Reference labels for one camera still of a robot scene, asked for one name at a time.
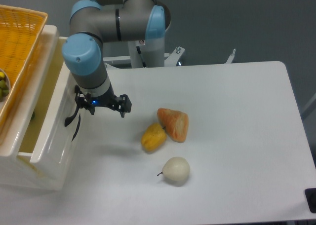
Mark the black drawer handle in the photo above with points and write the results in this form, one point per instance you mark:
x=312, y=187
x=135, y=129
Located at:
x=70, y=119
x=77, y=127

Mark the white drawer cabinet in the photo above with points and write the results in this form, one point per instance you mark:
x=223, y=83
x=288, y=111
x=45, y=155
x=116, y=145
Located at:
x=14, y=171

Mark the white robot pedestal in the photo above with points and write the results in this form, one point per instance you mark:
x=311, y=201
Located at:
x=147, y=53

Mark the black lower drawer handle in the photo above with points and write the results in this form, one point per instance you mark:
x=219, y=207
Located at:
x=77, y=127

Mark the yellow woven basket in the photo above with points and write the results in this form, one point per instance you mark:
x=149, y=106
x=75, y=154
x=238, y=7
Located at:
x=20, y=29

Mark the orange bread piece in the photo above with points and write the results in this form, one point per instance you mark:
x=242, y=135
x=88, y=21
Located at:
x=175, y=123

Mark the black corner object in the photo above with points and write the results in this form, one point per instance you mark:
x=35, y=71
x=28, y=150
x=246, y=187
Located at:
x=310, y=195

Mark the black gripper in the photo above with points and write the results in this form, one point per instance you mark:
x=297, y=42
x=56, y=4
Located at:
x=121, y=104

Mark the white pear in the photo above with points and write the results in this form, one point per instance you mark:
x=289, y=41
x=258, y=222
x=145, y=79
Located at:
x=176, y=171

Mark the white top drawer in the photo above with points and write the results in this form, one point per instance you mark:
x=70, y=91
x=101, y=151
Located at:
x=48, y=144

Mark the yellow bell pepper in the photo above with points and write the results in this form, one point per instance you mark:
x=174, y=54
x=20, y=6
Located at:
x=153, y=137

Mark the black top drawer handle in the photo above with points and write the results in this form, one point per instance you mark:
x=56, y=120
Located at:
x=70, y=119

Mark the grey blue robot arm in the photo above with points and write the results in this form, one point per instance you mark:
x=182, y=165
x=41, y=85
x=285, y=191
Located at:
x=96, y=22

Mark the white plate with fruit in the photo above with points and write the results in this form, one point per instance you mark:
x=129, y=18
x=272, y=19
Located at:
x=5, y=88

